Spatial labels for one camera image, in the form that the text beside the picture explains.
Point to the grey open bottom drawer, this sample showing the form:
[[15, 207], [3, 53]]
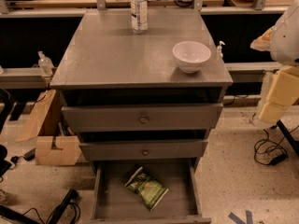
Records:
[[115, 204]]

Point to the black power strip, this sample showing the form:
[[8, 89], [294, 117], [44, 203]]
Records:
[[58, 211]]

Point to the grey wooden drawer cabinet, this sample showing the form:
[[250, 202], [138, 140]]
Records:
[[106, 63]]

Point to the brown cardboard box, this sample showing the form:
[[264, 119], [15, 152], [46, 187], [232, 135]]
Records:
[[52, 146]]

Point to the grey top drawer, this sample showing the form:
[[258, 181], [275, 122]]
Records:
[[122, 118]]

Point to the small black adapter left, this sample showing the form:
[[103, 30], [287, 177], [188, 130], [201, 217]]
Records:
[[29, 155]]

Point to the grey middle drawer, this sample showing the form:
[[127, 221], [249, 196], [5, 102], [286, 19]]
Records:
[[143, 150]]

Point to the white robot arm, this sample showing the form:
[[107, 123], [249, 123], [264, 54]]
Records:
[[284, 47]]

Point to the white ceramic bowl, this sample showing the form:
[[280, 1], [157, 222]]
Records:
[[189, 56]]

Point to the clear plastic water bottle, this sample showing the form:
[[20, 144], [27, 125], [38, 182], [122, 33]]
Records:
[[139, 16]]

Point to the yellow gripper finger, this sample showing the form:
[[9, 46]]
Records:
[[262, 43], [279, 92]]

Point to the black metal stand leg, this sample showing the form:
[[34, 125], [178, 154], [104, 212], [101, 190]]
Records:
[[294, 143]]

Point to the green jalapeno chip bag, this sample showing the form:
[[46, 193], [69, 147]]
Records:
[[146, 187]]

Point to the black power adapter with cable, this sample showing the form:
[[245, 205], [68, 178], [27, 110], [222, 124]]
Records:
[[268, 152]]

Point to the small white pump bottle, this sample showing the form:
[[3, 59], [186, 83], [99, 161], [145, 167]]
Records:
[[219, 48]]

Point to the clear sanitizer bottle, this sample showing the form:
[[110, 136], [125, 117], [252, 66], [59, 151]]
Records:
[[45, 64]]

